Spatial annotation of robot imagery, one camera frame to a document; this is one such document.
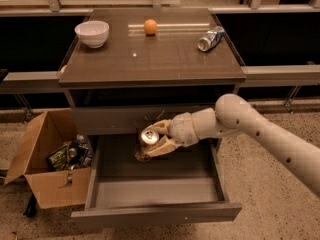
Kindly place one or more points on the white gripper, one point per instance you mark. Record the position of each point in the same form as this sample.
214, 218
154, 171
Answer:
180, 129

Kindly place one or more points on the orange soda can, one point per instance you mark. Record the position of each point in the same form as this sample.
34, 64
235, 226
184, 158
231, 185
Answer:
147, 138

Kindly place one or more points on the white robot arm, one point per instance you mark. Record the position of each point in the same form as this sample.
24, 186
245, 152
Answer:
232, 115

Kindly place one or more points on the open grey middle drawer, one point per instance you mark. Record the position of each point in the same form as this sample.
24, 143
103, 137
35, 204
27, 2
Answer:
182, 187

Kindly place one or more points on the grey drawer cabinet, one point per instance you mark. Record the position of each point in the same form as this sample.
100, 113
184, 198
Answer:
135, 79

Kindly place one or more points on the dark can in box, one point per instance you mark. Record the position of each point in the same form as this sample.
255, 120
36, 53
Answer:
72, 152

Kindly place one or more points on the blue silver crushed can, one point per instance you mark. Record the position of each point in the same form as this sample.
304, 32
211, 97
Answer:
211, 39

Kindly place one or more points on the orange fruit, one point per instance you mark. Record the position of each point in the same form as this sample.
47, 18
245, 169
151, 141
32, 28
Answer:
150, 27

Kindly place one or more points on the cardboard box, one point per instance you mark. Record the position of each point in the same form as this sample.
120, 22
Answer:
45, 134

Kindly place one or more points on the green snack bag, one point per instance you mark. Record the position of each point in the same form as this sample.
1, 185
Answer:
57, 160

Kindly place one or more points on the white bowl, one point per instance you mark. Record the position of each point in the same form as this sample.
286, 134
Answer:
93, 34

